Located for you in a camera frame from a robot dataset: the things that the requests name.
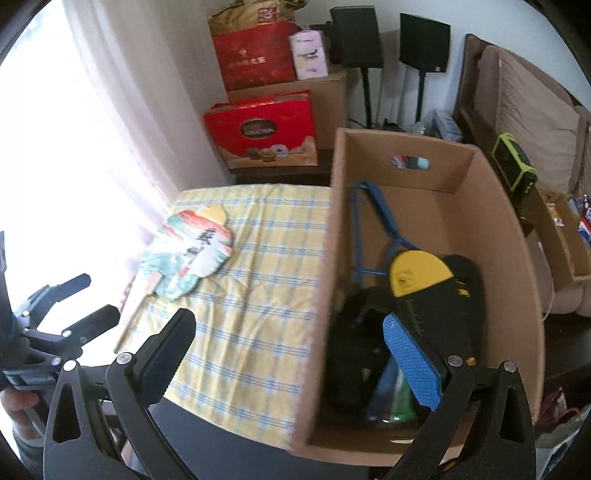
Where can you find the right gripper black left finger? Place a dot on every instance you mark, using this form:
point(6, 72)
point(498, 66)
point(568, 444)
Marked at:
point(157, 360)

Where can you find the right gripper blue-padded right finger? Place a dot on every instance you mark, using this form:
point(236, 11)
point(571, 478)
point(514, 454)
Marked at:
point(425, 372)

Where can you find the black and yellow shoe insole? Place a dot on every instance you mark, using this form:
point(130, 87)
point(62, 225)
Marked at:
point(427, 296)

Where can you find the painted paper hand fan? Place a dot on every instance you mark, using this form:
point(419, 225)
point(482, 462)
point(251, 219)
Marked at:
point(188, 247)

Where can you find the person's left hand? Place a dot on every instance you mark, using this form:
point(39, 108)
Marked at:
point(16, 403)

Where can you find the yellow blue plaid cloth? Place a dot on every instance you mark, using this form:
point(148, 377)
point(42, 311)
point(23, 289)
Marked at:
point(244, 371)

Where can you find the brown cardboard box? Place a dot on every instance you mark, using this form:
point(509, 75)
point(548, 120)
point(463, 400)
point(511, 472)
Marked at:
point(357, 407)

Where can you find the small cardboard box right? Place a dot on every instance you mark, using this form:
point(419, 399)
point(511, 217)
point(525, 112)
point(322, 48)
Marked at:
point(567, 252)

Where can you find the green yellow radio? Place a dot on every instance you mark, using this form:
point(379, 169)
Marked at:
point(517, 172)

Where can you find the white curtain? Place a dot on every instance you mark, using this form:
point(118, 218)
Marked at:
point(101, 130)

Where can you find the red chocolate gift box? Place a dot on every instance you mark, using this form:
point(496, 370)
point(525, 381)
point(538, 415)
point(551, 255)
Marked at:
point(269, 131)

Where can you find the beige sofa cushion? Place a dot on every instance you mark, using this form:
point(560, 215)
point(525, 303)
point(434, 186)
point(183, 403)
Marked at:
point(512, 100)

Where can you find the black speaker right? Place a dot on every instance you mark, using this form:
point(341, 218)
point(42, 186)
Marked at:
point(424, 43)

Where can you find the black speaker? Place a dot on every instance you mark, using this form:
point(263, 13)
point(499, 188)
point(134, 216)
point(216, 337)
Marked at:
point(424, 43)
point(359, 36)

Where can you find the pink tissue pack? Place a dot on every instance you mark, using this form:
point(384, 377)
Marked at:
point(310, 59)

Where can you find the dark red gift bag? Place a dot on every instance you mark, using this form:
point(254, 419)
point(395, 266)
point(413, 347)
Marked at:
point(257, 56)

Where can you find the black speaker left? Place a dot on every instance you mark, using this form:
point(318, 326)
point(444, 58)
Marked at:
point(359, 36)

